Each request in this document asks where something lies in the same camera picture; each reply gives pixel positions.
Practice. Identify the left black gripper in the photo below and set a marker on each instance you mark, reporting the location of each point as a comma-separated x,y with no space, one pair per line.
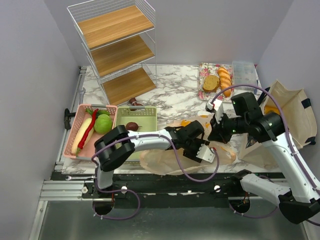
193,155

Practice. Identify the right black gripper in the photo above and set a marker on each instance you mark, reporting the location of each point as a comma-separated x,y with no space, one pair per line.
217,132

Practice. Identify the orange plastic grocery bag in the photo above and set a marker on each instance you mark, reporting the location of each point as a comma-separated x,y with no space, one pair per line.
164,162

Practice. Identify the yellow snack package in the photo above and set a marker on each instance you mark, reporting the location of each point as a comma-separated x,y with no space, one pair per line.
271,109

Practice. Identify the orange baguette bread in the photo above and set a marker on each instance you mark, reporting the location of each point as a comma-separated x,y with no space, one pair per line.
224,78

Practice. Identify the dark brown round vegetable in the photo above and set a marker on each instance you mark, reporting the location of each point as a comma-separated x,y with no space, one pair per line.
132,126

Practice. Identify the beige canvas tote bag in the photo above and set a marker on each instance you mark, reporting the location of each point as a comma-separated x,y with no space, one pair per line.
300,119

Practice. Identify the green vegetable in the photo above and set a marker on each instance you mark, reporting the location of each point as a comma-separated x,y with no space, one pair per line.
103,124

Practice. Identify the white daikon radish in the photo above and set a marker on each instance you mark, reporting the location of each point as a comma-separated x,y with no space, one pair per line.
84,126

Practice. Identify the red chili pepper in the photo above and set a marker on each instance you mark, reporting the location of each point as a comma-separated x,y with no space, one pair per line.
86,133

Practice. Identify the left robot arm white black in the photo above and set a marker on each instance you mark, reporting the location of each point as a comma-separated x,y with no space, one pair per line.
116,146

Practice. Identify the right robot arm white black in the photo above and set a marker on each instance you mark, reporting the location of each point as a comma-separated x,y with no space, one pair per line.
300,200

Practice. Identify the brown bread slices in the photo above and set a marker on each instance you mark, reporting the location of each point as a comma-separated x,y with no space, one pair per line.
211,84

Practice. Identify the clear plastic compartment box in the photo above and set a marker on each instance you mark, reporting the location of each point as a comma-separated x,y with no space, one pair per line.
244,73

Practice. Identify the floral pattern tray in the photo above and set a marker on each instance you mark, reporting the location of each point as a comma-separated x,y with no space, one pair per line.
206,69

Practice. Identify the brown small bottle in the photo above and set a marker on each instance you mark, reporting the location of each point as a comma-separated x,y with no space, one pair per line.
134,102

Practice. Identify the pink plastic basket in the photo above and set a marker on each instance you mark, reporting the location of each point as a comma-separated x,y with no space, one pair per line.
80,116

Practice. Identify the black metal base rail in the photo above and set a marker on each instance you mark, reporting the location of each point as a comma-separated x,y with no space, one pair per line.
147,191

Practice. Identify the black clamp handle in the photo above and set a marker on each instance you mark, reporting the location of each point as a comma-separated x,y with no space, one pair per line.
67,118

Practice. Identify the white wire wooden shelf rack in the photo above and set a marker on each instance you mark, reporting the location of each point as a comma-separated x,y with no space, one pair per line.
119,37

